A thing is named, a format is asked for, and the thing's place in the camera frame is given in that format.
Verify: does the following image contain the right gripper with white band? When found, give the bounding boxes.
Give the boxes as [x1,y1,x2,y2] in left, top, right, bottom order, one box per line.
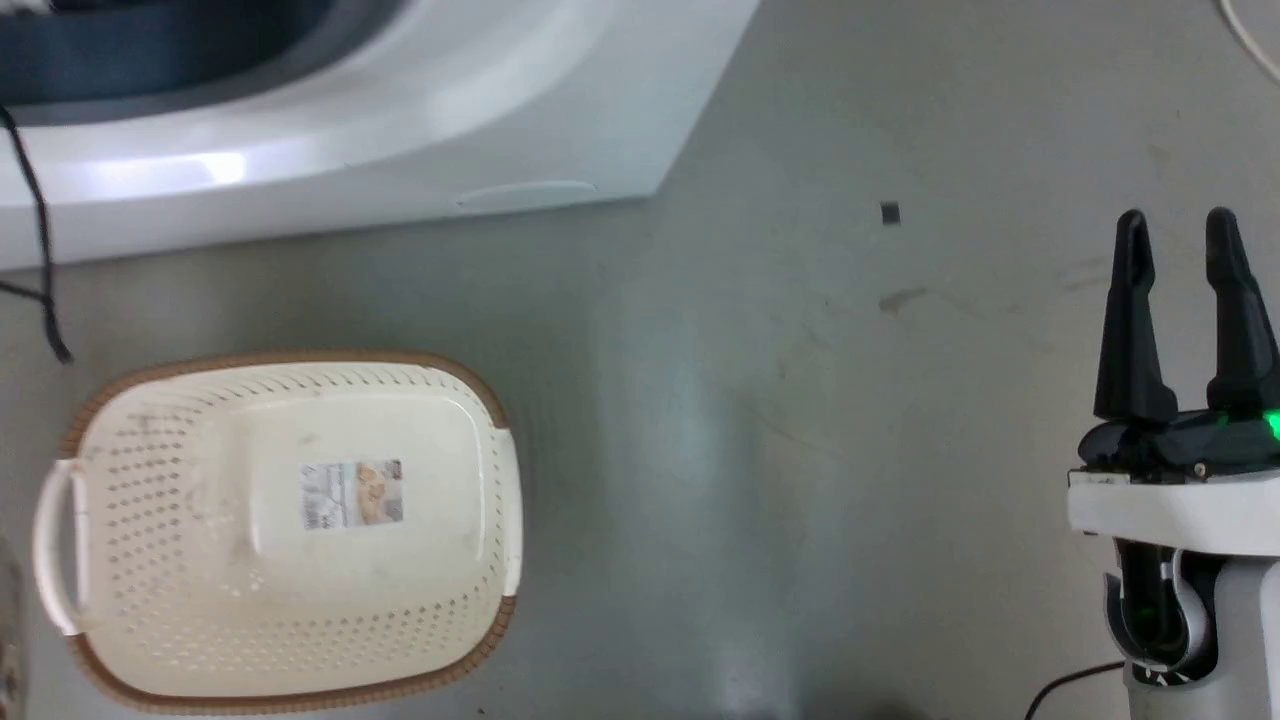
[1066,206,1280,557]

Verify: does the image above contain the white washing machine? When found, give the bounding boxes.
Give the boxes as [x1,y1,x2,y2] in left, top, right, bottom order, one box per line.
[0,0,763,273]

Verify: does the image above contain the cream perforated laundry basket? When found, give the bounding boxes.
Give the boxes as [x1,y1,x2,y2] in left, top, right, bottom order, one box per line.
[32,350,524,715]

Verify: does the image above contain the paper label sticker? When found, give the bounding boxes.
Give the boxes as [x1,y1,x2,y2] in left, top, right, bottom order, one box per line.
[301,459,405,531]

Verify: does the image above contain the dark grey washer door seal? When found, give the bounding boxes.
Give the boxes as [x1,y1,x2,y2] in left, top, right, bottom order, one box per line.
[0,0,413,127]

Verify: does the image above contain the white cable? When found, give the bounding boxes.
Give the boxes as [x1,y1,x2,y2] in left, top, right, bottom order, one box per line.
[1218,0,1280,83]

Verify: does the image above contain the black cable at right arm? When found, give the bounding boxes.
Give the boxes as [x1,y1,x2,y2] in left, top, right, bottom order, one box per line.
[1024,660,1129,720]

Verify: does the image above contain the thin black cable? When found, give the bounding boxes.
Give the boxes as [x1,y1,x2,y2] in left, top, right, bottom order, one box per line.
[0,104,74,364]

